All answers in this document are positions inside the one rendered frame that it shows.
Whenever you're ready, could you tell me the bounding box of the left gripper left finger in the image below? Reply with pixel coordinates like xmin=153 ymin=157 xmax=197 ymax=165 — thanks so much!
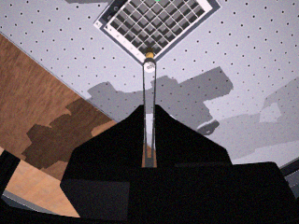
xmin=67 ymin=105 xmax=144 ymax=167

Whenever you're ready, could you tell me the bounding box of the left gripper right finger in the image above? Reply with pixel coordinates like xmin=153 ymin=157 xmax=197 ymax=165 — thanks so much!
xmin=154 ymin=105 xmax=232 ymax=167

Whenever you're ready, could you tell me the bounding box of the white tube carrier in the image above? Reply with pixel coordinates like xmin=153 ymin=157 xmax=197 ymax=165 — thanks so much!
xmin=105 ymin=0 xmax=212 ymax=62

